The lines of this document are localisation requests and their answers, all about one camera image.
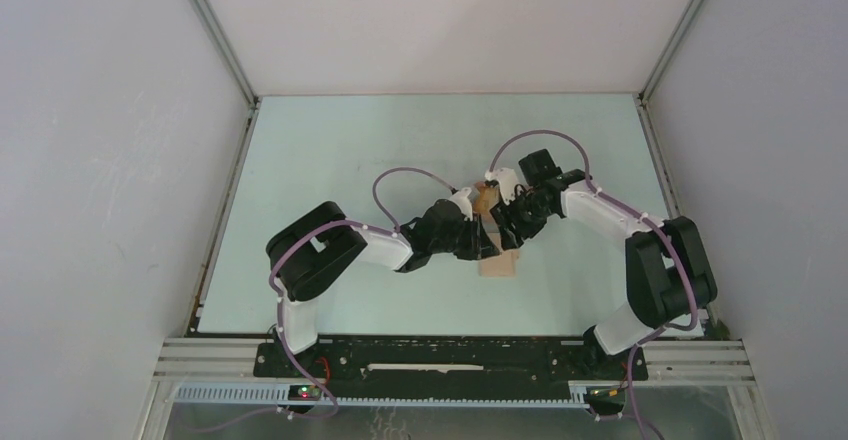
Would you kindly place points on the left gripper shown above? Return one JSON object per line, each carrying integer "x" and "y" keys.
{"x": 479, "y": 247}

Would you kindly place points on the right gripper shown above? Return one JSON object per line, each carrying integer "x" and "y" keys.
{"x": 504, "y": 214}

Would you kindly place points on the beige leather card holder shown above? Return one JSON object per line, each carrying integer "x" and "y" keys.
{"x": 504, "y": 265}

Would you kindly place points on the gold credit card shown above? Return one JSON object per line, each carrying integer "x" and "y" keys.
{"x": 487, "y": 198}

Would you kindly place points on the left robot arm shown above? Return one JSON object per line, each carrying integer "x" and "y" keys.
{"x": 310, "y": 255}

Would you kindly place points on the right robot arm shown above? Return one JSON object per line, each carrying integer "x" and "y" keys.
{"x": 667, "y": 271}

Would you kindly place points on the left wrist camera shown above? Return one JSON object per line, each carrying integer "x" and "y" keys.
{"x": 461, "y": 198}

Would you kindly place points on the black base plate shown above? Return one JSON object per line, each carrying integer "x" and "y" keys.
{"x": 449, "y": 368}

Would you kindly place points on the aluminium frame rail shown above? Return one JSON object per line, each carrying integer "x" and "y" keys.
{"x": 212, "y": 370}

